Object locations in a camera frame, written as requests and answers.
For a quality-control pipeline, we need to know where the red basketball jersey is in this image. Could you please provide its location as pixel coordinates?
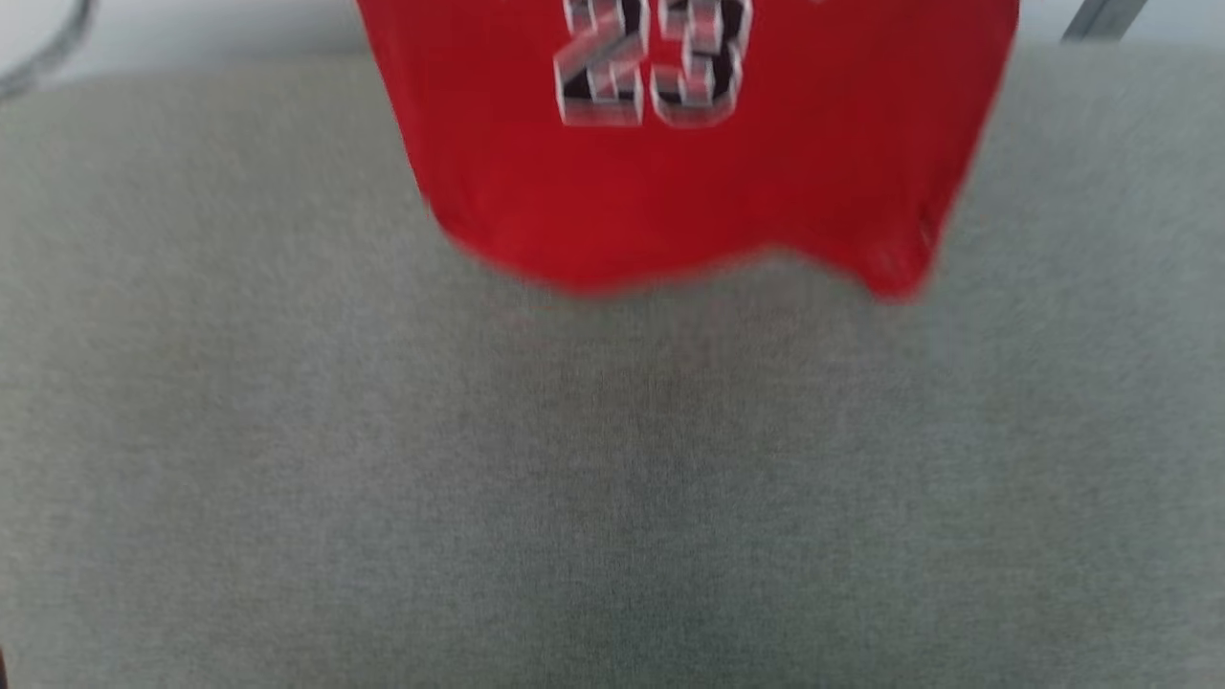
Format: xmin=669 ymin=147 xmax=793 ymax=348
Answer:
xmin=356 ymin=0 xmax=1021 ymax=303

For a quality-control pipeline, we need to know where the grey fabric sofa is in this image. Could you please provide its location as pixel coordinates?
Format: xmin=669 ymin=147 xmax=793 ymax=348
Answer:
xmin=0 ymin=43 xmax=1225 ymax=689

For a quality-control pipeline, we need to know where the thin black cable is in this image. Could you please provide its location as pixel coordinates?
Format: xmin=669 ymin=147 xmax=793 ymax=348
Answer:
xmin=0 ymin=0 xmax=98 ymax=100

